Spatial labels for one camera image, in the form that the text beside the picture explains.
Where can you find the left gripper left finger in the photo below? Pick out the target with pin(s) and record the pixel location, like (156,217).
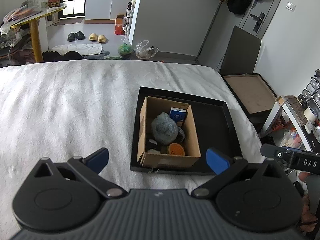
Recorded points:
(87,170)

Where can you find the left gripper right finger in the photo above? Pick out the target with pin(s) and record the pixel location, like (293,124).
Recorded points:
(226,170)

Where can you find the plush hamburger toy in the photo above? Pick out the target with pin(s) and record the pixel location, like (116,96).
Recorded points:
(175,149)

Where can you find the white soft item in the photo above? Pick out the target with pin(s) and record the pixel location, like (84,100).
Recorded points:
(153,151)

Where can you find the black white soft cube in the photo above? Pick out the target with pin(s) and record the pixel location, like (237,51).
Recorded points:
(151,144)

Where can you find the grey fluffy plush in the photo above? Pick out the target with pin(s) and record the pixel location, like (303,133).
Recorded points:
(164,129)

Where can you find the cluttered white shelf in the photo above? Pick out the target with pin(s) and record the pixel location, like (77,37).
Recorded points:
(301,112)

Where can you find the white fluffy blanket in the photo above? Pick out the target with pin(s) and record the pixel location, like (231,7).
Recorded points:
(70,108)

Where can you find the black shallow tray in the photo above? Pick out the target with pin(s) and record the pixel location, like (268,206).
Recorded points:
(213,124)

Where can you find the brown cardboard box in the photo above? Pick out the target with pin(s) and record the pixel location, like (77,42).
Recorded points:
(151,109)

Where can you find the blue tissue pack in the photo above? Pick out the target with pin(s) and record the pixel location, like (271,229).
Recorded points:
(177,114)

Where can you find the brown framed board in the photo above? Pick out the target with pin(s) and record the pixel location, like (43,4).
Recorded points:
(252,91)

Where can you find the dark upholstered panel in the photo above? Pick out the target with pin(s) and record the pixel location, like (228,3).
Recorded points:
(241,53)

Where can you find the white floor mat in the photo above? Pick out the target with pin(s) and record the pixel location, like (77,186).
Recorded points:
(82,49)

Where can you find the dark clothing pile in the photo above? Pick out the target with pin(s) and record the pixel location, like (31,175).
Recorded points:
(54,56)

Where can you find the green plastic bag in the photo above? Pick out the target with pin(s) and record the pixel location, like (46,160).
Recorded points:
(125,50)

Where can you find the clear plastic bag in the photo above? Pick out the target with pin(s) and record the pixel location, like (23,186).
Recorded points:
(144,51)

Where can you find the right yellow slipper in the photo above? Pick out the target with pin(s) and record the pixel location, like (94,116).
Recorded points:
(102,39)

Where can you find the yellow slipper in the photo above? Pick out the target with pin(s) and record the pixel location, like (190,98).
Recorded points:
(93,37)
(102,39)

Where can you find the left yellow slipper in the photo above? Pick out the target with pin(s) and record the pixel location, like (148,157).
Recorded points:
(93,37)

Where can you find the left black slipper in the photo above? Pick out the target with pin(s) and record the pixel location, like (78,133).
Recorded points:
(71,37)

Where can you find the black slipper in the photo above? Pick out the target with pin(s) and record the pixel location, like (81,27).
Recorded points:
(71,37)
(79,35)

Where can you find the right black slipper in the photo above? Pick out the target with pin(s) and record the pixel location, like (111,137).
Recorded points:
(79,35)

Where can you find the orange cardboard box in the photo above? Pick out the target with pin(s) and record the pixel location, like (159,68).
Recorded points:
(119,23)

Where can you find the round gold-rimmed table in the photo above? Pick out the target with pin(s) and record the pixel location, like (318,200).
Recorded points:
(34,30)

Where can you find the white kitchen cabinet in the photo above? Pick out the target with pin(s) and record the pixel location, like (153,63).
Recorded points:
(104,11)

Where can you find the black door handle lock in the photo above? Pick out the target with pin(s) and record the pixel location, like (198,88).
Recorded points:
(258,21)

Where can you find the white wall switch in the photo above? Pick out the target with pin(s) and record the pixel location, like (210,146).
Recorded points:
(290,6)

